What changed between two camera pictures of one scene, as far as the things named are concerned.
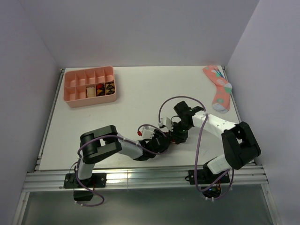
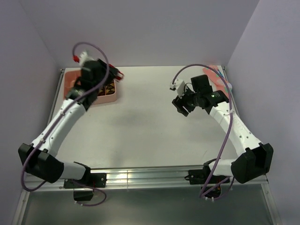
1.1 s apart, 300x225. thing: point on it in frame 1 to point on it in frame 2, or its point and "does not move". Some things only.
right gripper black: (179, 138) to (178, 103)
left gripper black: (157, 133) to (112, 72)
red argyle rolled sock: (100, 89) does not move
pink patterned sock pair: (221, 102) does not move
